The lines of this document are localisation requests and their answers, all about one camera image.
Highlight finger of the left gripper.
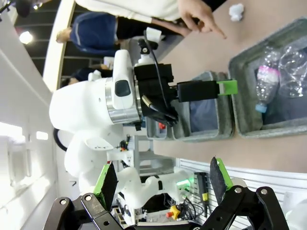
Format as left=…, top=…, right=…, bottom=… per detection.
left=177, top=80, right=238, bottom=103

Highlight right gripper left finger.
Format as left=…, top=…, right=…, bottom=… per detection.
left=47, top=161, right=135, bottom=230

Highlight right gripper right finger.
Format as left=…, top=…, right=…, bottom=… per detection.
left=201, top=157, right=286, bottom=230

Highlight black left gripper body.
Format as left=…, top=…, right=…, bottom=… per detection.
left=134, top=63, right=179, bottom=115

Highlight clear bottle with pink label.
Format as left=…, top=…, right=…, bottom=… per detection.
left=254, top=46, right=281, bottom=113

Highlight clear plastic cup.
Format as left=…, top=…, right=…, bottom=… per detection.
left=278, top=43, right=307, bottom=98

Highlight person's left hand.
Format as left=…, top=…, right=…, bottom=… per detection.
left=178, top=0, right=228, bottom=39

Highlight black device box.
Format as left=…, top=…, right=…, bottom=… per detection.
left=194, top=171, right=209, bottom=209

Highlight grey fabric basket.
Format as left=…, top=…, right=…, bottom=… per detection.
left=171, top=70, right=237, bottom=142
left=227, top=18, right=307, bottom=140

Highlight yellow emergency stop button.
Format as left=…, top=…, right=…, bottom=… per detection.
left=166, top=205, right=180, bottom=219

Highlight person in white sweater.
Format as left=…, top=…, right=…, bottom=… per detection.
left=75, top=0, right=228, bottom=41

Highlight bystander in dark blue shirt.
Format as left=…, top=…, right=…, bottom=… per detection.
left=56, top=13, right=120, bottom=52

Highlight crumpled white paper ball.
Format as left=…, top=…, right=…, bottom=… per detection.
left=229, top=3, right=245, bottom=22

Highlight white slotted base plate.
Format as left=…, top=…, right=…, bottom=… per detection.
left=176, top=157, right=307, bottom=216

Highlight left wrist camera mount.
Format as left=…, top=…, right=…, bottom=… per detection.
left=138, top=27, right=162, bottom=66

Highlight black corrugated cable hose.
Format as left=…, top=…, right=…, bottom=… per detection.
left=53, top=128, right=69, bottom=151

